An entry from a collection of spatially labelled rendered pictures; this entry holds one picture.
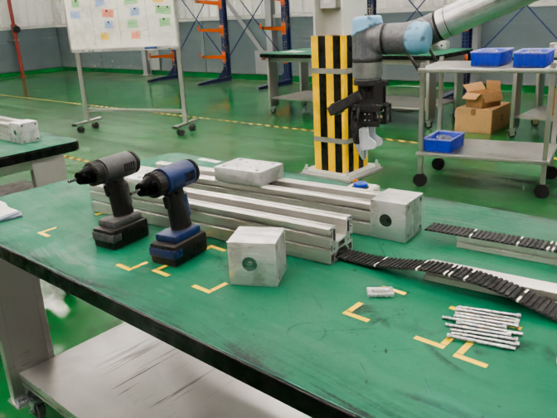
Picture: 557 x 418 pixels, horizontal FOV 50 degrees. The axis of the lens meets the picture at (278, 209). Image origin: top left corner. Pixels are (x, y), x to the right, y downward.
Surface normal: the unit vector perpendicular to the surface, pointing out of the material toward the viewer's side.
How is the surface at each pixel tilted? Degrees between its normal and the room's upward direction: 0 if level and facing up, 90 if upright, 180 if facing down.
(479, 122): 90
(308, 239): 90
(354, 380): 0
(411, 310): 0
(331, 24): 90
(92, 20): 90
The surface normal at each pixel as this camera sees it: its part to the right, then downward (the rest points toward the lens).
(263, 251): -0.22, 0.33
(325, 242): -0.58, 0.29
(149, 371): -0.05, -0.95
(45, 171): 0.74, 0.18
